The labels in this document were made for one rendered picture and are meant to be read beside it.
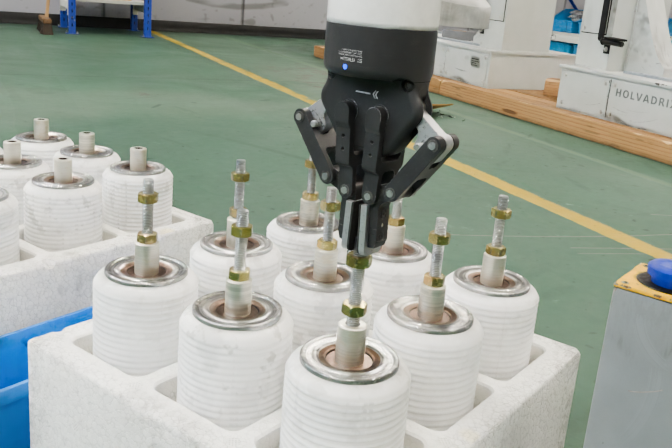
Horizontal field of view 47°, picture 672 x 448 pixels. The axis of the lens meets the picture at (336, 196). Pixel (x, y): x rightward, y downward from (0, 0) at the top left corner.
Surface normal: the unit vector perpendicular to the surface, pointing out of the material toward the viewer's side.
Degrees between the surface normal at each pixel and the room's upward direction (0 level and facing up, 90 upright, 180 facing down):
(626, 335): 90
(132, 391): 0
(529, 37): 90
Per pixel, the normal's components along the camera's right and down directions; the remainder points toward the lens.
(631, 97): -0.91, 0.04
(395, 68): 0.21, 0.28
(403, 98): -0.62, 0.16
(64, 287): 0.79, 0.22
